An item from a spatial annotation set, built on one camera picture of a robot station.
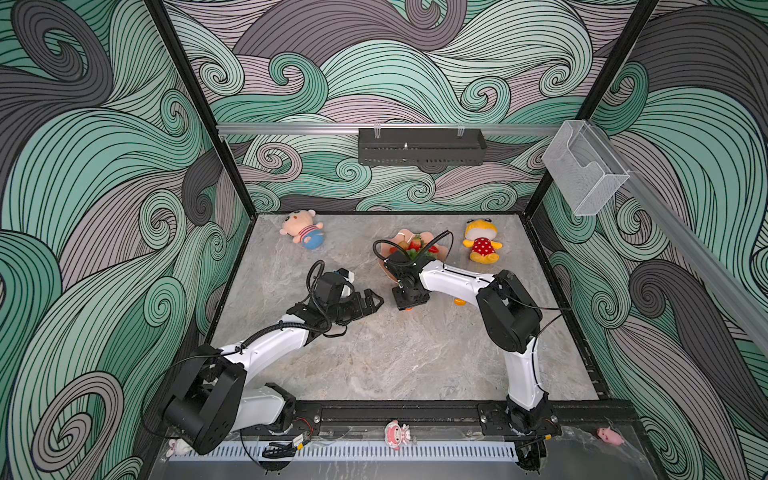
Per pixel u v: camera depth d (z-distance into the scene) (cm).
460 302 60
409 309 86
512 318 52
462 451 70
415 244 104
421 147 96
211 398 41
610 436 70
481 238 106
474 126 95
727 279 54
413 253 101
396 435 68
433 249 103
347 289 70
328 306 66
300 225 108
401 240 107
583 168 80
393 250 98
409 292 81
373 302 75
